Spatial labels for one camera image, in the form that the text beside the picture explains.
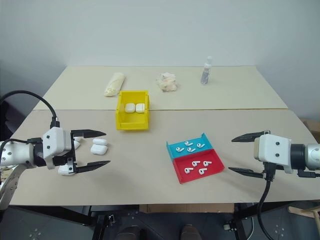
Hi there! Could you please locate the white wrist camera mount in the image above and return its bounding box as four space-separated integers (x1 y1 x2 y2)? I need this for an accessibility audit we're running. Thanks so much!
253 133 293 174
41 126 74 171

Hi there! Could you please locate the beige rolled packet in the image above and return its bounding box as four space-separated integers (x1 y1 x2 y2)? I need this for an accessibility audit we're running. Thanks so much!
103 72 126 98

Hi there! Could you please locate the wooden frame piece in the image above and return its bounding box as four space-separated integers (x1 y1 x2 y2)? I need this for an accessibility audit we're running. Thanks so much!
287 199 320 221

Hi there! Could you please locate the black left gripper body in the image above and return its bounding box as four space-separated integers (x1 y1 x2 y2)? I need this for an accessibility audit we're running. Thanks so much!
51 130 77 174

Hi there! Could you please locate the red plastic tray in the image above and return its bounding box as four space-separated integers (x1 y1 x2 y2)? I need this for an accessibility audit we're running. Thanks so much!
172 148 225 185

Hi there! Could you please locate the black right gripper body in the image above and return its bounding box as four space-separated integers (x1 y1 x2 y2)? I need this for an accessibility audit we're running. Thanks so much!
253 135 267 180

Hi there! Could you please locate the clear spray bottle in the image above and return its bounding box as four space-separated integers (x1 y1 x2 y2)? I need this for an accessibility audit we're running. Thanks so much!
199 55 214 86

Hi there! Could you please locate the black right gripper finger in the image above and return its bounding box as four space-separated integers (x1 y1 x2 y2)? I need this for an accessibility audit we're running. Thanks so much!
231 129 272 143
227 166 265 179

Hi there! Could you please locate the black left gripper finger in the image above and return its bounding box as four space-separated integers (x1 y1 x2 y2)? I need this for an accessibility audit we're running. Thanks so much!
75 160 112 175
71 129 108 139

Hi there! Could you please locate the crumpled plastic bag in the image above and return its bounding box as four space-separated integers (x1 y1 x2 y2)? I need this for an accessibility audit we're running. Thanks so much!
155 71 181 93

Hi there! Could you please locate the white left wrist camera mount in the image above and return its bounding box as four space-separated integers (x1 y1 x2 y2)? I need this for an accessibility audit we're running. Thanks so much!
41 126 74 171

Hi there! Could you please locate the yellow plastic bin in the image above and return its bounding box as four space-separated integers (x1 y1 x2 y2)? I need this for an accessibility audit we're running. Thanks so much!
115 90 151 132

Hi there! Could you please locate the blue plastic tray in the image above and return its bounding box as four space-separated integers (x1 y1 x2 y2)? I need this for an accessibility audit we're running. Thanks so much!
166 132 214 164

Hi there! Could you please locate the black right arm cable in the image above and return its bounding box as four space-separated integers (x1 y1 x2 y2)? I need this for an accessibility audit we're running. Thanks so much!
257 161 320 240

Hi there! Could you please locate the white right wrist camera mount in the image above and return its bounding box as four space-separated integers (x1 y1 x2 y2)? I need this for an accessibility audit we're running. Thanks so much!
253 133 293 174

